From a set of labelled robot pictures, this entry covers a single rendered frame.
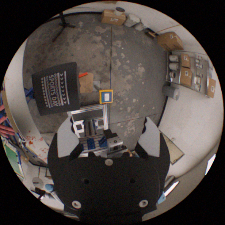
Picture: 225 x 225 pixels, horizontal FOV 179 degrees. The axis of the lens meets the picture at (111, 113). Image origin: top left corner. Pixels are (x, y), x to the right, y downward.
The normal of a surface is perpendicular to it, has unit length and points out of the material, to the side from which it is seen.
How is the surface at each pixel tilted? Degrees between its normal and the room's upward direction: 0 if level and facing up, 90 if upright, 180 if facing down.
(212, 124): 90
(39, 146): 60
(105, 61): 0
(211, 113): 90
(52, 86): 0
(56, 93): 0
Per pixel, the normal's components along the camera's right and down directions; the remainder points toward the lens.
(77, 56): 0.32, 0.45
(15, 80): 0.98, 0.11
